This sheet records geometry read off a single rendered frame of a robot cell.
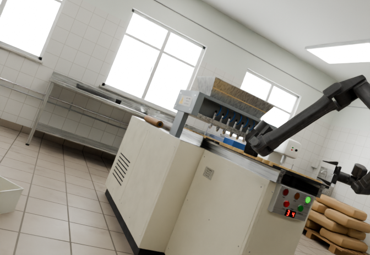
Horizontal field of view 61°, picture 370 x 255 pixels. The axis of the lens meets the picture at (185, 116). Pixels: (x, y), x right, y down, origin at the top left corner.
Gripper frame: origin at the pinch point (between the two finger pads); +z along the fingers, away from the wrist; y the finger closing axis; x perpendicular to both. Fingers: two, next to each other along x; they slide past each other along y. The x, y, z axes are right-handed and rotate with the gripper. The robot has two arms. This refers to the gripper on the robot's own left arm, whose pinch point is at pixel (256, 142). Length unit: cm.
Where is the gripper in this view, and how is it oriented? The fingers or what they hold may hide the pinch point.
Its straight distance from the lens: 163.0
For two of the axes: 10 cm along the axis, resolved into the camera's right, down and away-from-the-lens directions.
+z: 3.3, 1.7, 9.3
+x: 8.7, 3.2, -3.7
